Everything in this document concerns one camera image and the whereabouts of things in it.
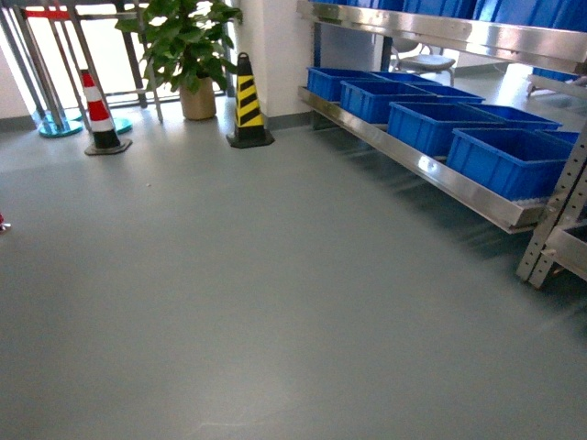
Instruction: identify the metal flow rack shelf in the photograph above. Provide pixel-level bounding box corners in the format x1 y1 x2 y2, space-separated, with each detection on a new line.
296 1 586 289

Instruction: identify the yellow black traffic cone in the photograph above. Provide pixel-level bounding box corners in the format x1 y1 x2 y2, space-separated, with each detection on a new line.
227 52 274 149

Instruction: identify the blue bin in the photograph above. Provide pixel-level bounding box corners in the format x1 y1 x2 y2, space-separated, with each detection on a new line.
447 128 572 201
340 81 438 124
387 102 505 157
306 67 378 102

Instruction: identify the blue bin far left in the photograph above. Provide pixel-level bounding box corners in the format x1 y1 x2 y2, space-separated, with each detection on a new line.
306 67 378 102

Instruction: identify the blue bin front right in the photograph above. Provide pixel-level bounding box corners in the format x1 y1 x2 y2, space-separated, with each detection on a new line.
387 102 505 157

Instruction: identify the potted green plant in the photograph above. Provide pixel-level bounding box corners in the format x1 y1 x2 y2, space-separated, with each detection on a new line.
116 0 243 121

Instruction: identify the red white traffic cone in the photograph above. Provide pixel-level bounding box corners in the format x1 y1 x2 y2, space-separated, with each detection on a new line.
81 69 132 156

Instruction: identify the grey chair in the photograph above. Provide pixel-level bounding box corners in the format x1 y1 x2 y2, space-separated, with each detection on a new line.
391 38 456 86

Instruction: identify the blue bin front left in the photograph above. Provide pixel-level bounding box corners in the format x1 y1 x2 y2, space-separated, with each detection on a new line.
447 128 572 201

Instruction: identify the barrier stanchion teal base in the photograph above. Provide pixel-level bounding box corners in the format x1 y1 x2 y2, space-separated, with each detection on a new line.
0 4 134 138

